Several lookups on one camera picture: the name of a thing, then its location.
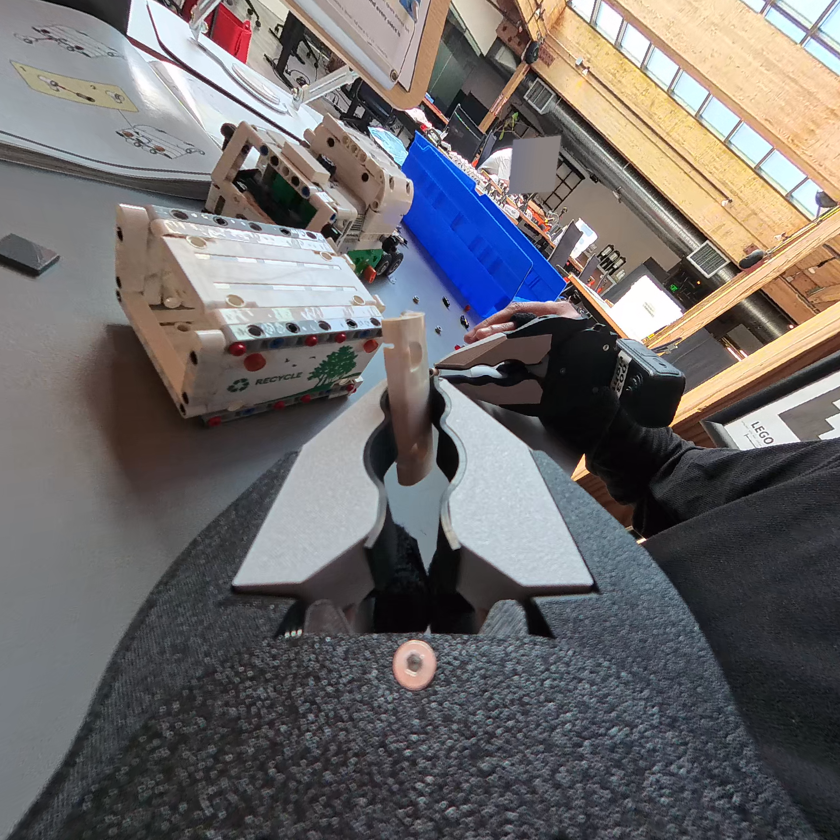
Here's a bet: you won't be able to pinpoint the teal plastic bag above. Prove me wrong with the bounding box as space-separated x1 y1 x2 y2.
367 126 411 165

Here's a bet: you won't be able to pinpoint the black-framed window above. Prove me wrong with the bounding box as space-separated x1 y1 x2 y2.
545 157 585 211

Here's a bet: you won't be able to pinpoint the lego instruction booklet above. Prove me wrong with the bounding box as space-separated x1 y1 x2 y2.
0 0 227 201

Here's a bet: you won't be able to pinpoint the person's right forearm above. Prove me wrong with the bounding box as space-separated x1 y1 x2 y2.
586 420 840 536

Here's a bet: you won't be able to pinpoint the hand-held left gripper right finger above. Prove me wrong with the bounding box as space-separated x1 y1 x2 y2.
435 379 596 635

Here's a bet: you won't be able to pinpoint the white lego garbage body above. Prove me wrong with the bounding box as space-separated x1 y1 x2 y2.
115 202 389 429

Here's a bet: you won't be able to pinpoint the dark grey flat tile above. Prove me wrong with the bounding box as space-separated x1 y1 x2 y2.
0 233 61 275

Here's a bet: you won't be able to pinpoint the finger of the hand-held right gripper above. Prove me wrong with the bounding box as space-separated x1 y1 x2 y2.
433 331 551 378
441 371 547 409

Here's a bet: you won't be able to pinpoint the person's right hand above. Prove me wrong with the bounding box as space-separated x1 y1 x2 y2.
463 299 586 345

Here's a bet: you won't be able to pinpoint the scattered red blue lego studs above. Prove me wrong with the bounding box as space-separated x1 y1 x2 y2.
412 295 475 332

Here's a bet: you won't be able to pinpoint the white screen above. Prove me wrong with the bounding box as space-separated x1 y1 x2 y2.
607 274 686 322

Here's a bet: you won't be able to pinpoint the clear clipboard stand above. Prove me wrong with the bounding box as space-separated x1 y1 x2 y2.
190 0 361 116

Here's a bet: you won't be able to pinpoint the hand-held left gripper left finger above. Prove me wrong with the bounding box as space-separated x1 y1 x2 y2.
231 378 396 634

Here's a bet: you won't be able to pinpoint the lego truck chassis with cab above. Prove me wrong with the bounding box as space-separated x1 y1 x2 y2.
202 113 416 284

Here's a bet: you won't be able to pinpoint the red bag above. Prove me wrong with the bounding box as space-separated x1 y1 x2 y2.
210 3 253 64

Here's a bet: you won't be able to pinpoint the framed marker sign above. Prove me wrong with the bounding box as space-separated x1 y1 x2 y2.
699 369 840 452

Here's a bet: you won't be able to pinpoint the blue plastic bin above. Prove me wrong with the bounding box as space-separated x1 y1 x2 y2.
400 130 568 320

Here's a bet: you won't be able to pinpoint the skylight window row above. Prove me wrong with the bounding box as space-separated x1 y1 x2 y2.
567 0 840 217

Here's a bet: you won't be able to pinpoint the wooden clipboard with instruction sheet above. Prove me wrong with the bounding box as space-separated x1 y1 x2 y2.
282 0 454 110

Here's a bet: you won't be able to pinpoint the white mat with dark border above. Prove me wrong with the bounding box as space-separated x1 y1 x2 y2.
128 0 316 145

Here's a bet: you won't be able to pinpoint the silver ventilation duct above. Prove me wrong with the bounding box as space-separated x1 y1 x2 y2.
545 98 798 342

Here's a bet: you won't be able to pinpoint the white lego panel with pins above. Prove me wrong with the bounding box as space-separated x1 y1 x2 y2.
381 311 439 488

